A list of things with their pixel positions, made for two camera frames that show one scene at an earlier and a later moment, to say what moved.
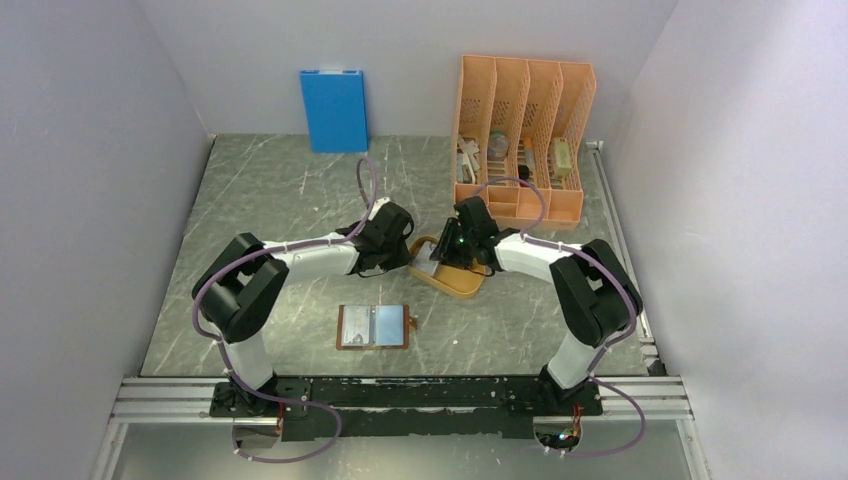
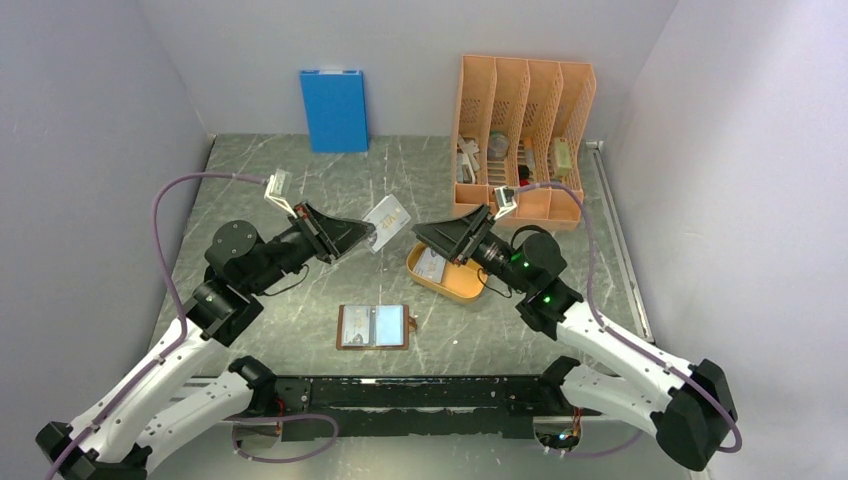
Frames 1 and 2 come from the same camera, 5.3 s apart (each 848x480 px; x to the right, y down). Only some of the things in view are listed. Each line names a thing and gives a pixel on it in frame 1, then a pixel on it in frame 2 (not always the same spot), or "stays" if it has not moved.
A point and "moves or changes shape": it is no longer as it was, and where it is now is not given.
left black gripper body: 396,254 → 306,236
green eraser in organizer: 562,156 stays
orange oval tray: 464,281 stays
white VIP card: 426,266 moves or changes shape
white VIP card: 356,325 stays
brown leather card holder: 373,326 stays
